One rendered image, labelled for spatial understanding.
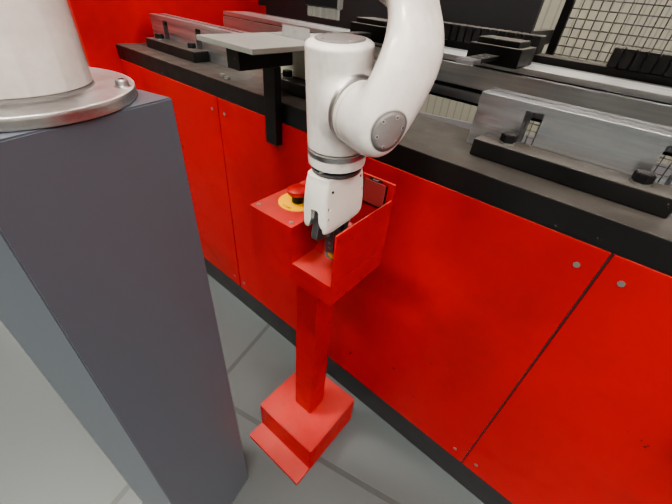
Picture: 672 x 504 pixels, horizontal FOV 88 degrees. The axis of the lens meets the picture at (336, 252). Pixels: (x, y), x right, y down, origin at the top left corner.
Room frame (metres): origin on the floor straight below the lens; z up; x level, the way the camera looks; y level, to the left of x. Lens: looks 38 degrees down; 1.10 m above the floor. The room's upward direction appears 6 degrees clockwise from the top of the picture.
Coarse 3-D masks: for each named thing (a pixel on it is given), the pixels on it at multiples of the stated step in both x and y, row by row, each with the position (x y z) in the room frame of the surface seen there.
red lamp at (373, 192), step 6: (366, 180) 0.57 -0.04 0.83; (366, 186) 0.57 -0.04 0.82; (372, 186) 0.56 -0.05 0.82; (378, 186) 0.56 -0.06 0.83; (384, 186) 0.55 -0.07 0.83; (366, 192) 0.57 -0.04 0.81; (372, 192) 0.56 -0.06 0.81; (378, 192) 0.55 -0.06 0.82; (384, 192) 0.55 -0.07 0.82; (366, 198) 0.57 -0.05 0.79; (372, 198) 0.56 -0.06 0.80; (378, 198) 0.55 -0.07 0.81; (372, 204) 0.56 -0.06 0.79; (378, 204) 0.55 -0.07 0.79
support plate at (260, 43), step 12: (204, 36) 0.79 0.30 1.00; (216, 36) 0.80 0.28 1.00; (228, 36) 0.82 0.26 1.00; (240, 36) 0.84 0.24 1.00; (252, 36) 0.85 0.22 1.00; (264, 36) 0.87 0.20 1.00; (276, 36) 0.89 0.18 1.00; (228, 48) 0.74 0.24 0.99; (240, 48) 0.71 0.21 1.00; (252, 48) 0.70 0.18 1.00; (264, 48) 0.72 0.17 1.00; (276, 48) 0.74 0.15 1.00; (288, 48) 0.76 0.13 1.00; (300, 48) 0.79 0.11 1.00
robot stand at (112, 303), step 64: (64, 128) 0.26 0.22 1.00; (128, 128) 0.31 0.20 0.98; (0, 192) 0.21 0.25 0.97; (64, 192) 0.24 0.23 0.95; (128, 192) 0.29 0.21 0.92; (0, 256) 0.21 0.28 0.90; (64, 256) 0.22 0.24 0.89; (128, 256) 0.27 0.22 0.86; (192, 256) 0.34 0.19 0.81; (64, 320) 0.20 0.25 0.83; (128, 320) 0.25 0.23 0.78; (192, 320) 0.32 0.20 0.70; (64, 384) 0.24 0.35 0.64; (128, 384) 0.22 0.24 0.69; (192, 384) 0.30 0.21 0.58; (128, 448) 0.21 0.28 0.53; (192, 448) 0.26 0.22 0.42
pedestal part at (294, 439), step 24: (288, 384) 0.58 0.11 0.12; (264, 408) 0.50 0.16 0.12; (288, 408) 0.51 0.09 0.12; (336, 408) 0.52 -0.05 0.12; (264, 432) 0.48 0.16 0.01; (288, 432) 0.44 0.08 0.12; (312, 432) 0.45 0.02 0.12; (336, 432) 0.49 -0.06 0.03; (288, 456) 0.42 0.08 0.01; (312, 456) 0.40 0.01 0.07
